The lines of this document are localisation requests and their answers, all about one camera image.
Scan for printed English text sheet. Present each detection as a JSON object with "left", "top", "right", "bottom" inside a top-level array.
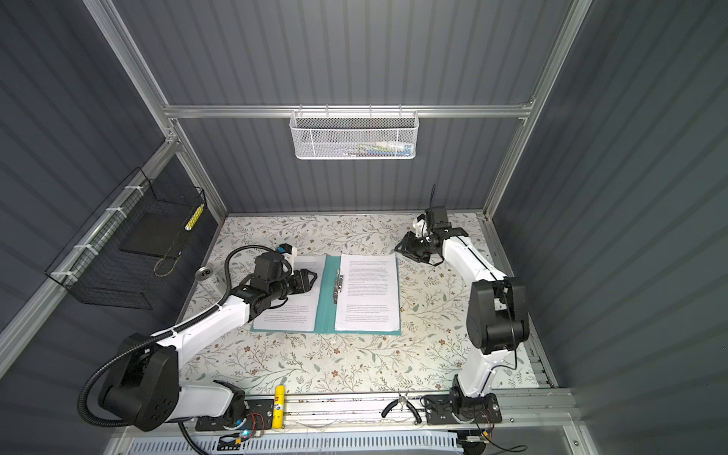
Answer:
[{"left": 252, "top": 256, "right": 326, "bottom": 333}]

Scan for teal paper folder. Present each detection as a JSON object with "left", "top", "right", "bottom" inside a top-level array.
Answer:
[{"left": 249, "top": 254, "right": 403, "bottom": 337}]

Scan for white paper sheet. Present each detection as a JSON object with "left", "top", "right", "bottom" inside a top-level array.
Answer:
[{"left": 335, "top": 254, "right": 401, "bottom": 334}]

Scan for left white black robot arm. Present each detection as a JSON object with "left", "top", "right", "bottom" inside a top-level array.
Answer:
[{"left": 77, "top": 245, "right": 320, "bottom": 431}]

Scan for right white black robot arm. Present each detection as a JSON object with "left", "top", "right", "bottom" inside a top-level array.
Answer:
[{"left": 394, "top": 206, "right": 530, "bottom": 425}]

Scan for silver folder clip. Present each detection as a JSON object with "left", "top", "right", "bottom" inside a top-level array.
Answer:
[{"left": 333, "top": 270, "right": 344, "bottom": 304}]

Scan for silver metal can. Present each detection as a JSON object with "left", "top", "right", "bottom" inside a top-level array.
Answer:
[{"left": 195, "top": 265, "right": 226, "bottom": 301}]

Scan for yellow marker in black basket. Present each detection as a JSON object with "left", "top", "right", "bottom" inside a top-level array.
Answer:
[{"left": 184, "top": 204, "right": 206, "bottom": 231}]

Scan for pens in white basket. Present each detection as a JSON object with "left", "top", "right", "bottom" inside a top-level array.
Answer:
[{"left": 337, "top": 141, "right": 415, "bottom": 159}]

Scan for yellow glue stick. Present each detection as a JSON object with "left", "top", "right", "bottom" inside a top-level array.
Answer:
[{"left": 271, "top": 385, "right": 286, "bottom": 430}]

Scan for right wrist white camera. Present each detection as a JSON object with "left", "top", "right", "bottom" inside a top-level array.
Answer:
[{"left": 413, "top": 213, "right": 428, "bottom": 238}]

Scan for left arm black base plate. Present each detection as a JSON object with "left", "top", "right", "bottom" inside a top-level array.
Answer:
[{"left": 195, "top": 398, "right": 274, "bottom": 431}]

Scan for white wire mesh basket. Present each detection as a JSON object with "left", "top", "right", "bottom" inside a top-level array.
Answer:
[{"left": 289, "top": 111, "right": 420, "bottom": 160}]

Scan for black handled pliers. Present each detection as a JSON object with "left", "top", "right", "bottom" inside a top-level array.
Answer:
[{"left": 380, "top": 392, "right": 423, "bottom": 425}]

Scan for black wire mesh basket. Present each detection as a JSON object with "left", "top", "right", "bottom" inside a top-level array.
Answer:
[{"left": 45, "top": 171, "right": 207, "bottom": 310}]

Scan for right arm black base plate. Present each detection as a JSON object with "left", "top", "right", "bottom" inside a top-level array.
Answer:
[{"left": 420, "top": 394, "right": 502, "bottom": 426}]

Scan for white slotted cable duct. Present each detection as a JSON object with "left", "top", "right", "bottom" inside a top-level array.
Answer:
[{"left": 127, "top": 430, "right": 464, "bottom": 455}]

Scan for aluminium frame rails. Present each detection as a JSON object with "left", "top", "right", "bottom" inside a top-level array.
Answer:
[{"left": 0, "top": 0, "right": 595, "bottom": 455}]

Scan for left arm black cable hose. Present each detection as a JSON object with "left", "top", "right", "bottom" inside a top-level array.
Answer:
[{"left": 76, "top": 243, "right": 280, "bottom": 455}]

